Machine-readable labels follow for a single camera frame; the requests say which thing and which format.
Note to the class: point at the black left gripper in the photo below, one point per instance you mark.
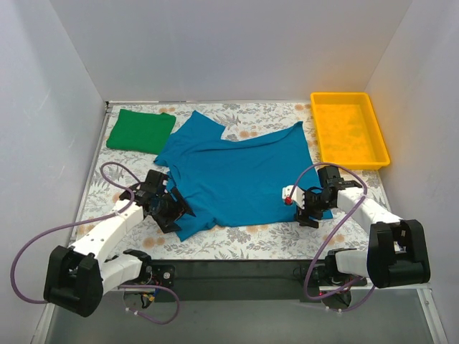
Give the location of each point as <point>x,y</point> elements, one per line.
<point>171,211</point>

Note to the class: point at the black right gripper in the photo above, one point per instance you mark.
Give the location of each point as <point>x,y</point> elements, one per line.
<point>308,202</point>

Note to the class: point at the blue t shirt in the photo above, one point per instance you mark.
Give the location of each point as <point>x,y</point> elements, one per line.
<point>234,183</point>

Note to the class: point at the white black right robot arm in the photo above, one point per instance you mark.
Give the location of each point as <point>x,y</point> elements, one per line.
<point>397,252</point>

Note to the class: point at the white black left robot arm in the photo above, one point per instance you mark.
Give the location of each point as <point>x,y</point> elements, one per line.
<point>78,276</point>

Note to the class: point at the green folded t shirt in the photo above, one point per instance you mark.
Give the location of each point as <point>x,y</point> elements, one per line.
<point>141,132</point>

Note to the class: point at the yellow plastic bin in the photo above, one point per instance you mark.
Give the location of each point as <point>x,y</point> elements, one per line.
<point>347,130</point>

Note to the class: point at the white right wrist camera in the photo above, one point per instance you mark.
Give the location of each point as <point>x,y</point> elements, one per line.
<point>294,195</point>

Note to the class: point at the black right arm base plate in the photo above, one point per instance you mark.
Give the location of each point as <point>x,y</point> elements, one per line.
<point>320,276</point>

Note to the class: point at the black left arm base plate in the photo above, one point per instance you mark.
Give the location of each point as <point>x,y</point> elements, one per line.
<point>162,274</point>

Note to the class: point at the aluminium frame rail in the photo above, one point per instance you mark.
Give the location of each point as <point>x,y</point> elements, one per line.
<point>253,302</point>

